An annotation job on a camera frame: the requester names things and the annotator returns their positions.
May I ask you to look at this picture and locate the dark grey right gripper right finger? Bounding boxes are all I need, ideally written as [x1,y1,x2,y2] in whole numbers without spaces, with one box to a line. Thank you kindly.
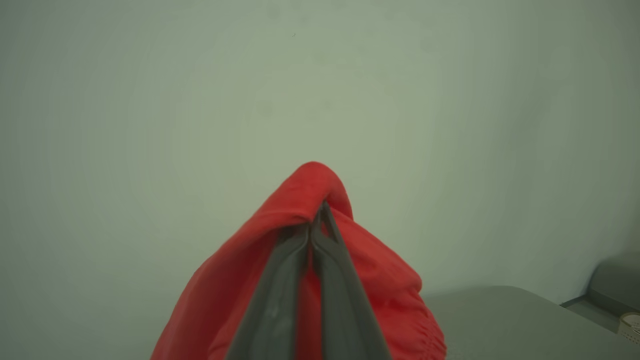
[312,202,391,360]

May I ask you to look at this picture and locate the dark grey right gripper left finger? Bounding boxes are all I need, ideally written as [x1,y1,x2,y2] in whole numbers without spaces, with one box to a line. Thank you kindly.
[225,202,324,360]

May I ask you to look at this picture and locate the red shorts with white panel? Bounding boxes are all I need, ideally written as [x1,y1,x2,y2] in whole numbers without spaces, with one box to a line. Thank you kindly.
[150,161,448,360]

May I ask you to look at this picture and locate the beige perforated laundry basket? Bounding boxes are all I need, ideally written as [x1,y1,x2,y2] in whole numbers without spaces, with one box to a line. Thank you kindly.
[617,312,640,346]

